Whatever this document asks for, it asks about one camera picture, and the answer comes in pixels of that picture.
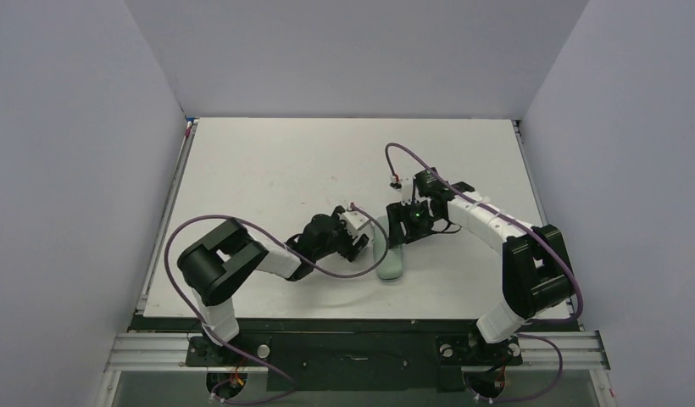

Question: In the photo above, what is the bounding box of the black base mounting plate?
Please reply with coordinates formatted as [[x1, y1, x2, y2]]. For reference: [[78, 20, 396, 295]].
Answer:
[[185, 319, 523, 392]]

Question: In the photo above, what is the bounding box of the aluminium table edge rail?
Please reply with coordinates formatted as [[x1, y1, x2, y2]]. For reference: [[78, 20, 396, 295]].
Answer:
[[134, 117, 200, 315]]

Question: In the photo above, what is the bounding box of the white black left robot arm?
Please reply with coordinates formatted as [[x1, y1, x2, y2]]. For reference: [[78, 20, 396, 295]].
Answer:
[[177, 206, 375, 363]]

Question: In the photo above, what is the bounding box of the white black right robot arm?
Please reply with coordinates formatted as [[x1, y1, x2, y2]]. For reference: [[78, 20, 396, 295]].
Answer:
[[386, 168, 577, 365]]

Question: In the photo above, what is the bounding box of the mint green umbrella case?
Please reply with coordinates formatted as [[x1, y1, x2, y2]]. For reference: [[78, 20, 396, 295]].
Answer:
[[373, 226, 404, 282]]

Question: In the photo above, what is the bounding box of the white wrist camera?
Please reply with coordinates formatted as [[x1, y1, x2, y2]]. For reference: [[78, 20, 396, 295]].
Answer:
[[390, 175, 419, 205], [339, 210, 375, 242]]

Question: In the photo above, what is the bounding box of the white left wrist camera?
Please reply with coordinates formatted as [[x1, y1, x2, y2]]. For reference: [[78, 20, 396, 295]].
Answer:
[[339, 210, 375, 242]]

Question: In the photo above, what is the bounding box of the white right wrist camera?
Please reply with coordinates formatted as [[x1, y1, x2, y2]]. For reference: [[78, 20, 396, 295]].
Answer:
[[390, 175, 419, 205]]

